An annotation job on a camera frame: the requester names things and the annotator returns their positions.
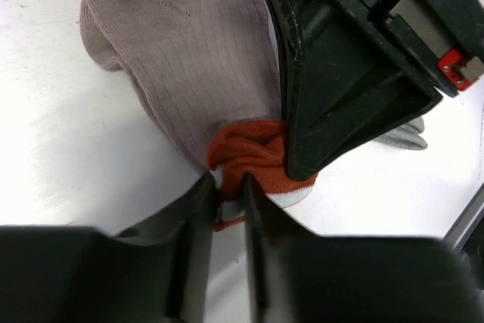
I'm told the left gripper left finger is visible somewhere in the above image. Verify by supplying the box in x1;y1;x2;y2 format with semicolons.
1;173;216;322

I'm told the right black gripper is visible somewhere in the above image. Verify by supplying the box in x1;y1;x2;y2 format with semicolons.
266;0;483;182

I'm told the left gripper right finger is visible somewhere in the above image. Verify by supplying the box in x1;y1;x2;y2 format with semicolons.
241;175;483;322

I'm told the taupe sock with red cuff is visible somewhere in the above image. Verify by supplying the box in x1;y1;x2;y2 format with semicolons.
80;0;315;230

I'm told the grey sock with black stripes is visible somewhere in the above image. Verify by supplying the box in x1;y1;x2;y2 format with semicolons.
373;116;428;151

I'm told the aluminium frame rail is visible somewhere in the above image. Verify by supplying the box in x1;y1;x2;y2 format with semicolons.
444;185;483;264

